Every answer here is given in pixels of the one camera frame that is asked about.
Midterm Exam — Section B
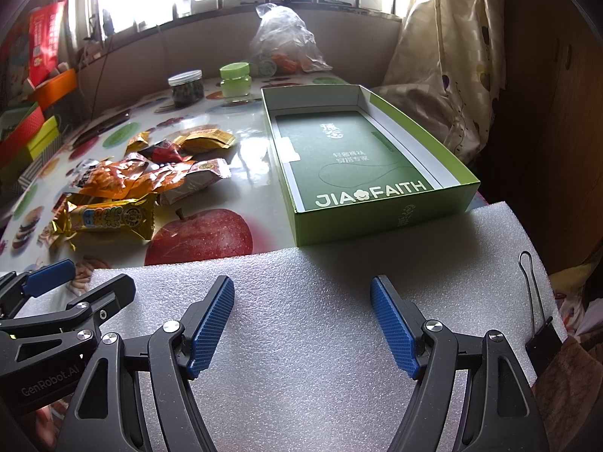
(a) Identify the white foam sheet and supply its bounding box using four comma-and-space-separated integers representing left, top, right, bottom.
103, 203, 558, 451

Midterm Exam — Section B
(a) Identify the yellow green box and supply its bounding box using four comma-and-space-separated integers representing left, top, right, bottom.
1, 116, 59, 186

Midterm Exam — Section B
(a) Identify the gold peanut crisp candy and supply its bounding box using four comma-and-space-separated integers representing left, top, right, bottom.
173, 128, 236, 154
126, 131, 150, 154

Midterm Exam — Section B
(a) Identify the red black snack packet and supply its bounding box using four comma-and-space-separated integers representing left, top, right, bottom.
139, 140, 191, 164

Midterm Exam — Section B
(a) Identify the beige patterned curtain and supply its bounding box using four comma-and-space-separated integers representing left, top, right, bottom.
375, 0, 505, 164

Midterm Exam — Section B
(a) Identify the red snack bag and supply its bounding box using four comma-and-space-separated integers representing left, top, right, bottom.
29, 0, 67, 88

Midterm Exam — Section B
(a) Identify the red corrugated box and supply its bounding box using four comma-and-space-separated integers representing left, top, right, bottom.
1, 102, 44, 166

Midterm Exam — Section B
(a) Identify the green cardboard box tray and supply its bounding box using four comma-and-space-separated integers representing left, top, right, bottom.
262, 84, 479, 247

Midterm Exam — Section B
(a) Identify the gold rice bar snack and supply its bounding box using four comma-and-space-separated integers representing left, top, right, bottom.
48, 194, 156, 243

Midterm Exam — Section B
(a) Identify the orange storage box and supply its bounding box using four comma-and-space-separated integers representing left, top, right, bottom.
29, 69, 78, 110

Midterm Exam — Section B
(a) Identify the clear plastic bag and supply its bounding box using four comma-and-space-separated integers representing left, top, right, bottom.
248, 3, 332, 75

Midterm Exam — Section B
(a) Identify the black smartphone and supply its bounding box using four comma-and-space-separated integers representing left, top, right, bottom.
73, 109, 131, 148

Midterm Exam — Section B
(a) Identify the dark jar white lid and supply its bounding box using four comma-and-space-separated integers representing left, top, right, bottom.
168, 69, 204, 107

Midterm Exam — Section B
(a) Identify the black binder clip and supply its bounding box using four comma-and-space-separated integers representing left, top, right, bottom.
517, 250, 562, 377

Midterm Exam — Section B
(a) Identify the orange long snack bar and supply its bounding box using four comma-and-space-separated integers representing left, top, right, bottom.
78, 158, 193, 200

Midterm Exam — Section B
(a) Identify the green glass jar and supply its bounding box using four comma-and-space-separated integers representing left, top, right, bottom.
220, 61, 251, 98

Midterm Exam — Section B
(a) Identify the white orange konjac snack packet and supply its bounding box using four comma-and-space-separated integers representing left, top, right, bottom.
158, 158, 231, 206

